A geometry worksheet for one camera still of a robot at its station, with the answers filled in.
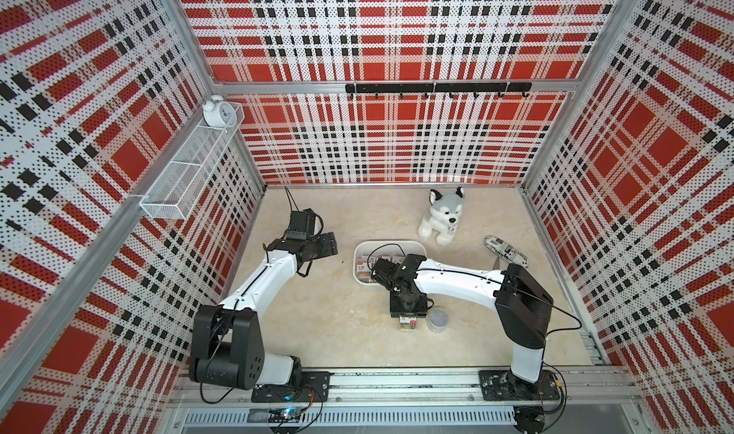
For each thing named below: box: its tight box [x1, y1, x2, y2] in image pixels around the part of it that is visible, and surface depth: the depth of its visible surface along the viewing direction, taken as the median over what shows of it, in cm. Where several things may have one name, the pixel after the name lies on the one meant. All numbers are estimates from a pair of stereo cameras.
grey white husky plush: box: [416, 186, 466, 247], surface depth 92 cm
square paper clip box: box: [398, 316, 418, 332], surface depth 80 cm
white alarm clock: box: [201, 94, 238, 128], surface depth 82 cm
